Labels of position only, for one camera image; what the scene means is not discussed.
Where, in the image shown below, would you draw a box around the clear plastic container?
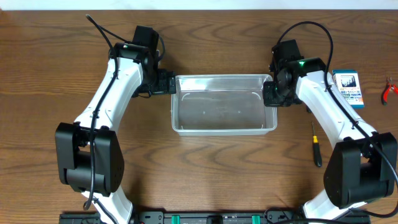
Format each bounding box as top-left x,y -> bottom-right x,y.
171,74 -> 277,136

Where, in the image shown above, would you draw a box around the black yellow screwdriver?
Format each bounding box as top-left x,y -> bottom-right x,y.
312,123 -> 323,167

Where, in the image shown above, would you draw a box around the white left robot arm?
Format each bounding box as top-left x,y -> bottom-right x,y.
55,26 -> 176,223

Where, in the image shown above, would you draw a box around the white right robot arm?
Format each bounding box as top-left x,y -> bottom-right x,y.
262,40 -> 397,220

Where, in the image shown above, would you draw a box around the blue white screwdriver box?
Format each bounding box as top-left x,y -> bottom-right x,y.
332,70 -> 364,109

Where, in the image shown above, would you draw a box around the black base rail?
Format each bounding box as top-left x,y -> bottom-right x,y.
58,209 -> 371,224

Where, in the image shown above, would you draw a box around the red handled pliers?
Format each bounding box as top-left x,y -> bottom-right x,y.
381,77 -> 397,105

